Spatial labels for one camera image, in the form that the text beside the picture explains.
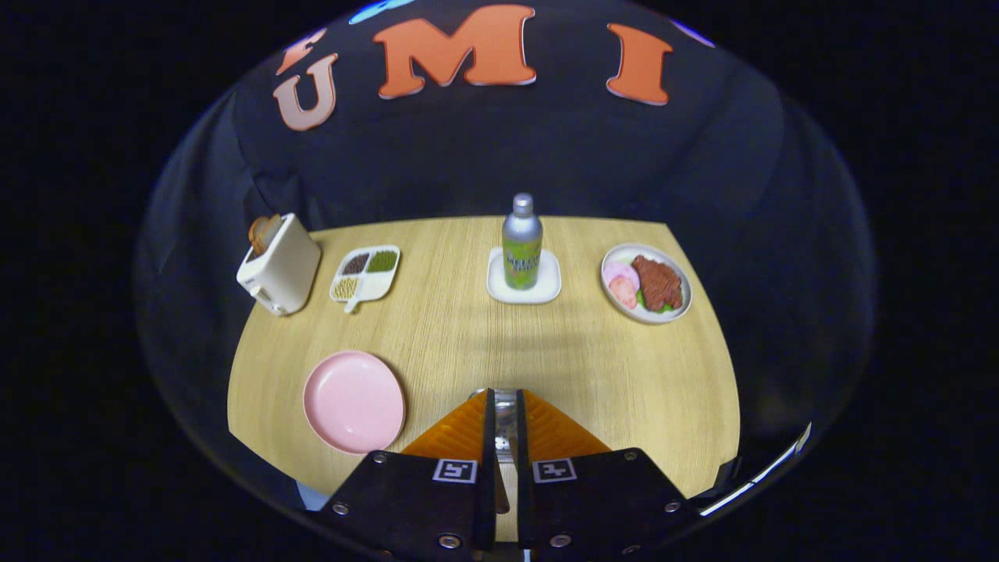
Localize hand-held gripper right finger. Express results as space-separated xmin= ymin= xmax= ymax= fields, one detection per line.
xmin=514 ymin=388 xmax=700 ymax=559

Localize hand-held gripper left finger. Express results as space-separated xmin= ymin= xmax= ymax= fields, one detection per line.
xmin=320 ymin=388 xmax=498 ymax=559

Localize pink round plate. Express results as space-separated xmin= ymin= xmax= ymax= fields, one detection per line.
xmin=303 ymin=350 xmax=407 ymax=456

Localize white square coaster plate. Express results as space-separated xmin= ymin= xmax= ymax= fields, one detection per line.
xmin=486 ymin=247 xmax=563 ymax=305

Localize pink ham slices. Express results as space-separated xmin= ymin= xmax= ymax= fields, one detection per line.
xmin=603 ymin=261 xmax=641 ymax=310

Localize white divided dish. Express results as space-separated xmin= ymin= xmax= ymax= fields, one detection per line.
xmin=329 ymin=244 xmax=402 ymax=315

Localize silver green-label drink bottle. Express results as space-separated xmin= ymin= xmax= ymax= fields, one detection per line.
xmin=502 ymin=193 xmax=544 ymax=291

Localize brown meat piece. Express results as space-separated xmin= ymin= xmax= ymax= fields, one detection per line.
xmin=631 ymin=254 xmax=684 ymax=311

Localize white round food plate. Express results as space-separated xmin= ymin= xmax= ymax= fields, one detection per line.
xmin=600 ymin=243 xmax=693 ymax=325

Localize white toaster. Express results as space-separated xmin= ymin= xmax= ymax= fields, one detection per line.
xmin=236 ymin=212 xmax=322 ymax=317

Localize brown toast slice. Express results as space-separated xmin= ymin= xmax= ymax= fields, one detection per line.
xmin=248 ymin=214 xmax=283 ymax=257

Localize metal wire cutlery rack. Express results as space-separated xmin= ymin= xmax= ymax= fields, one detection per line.
xmin=467 ymin=388 xmax=541 ymax=463

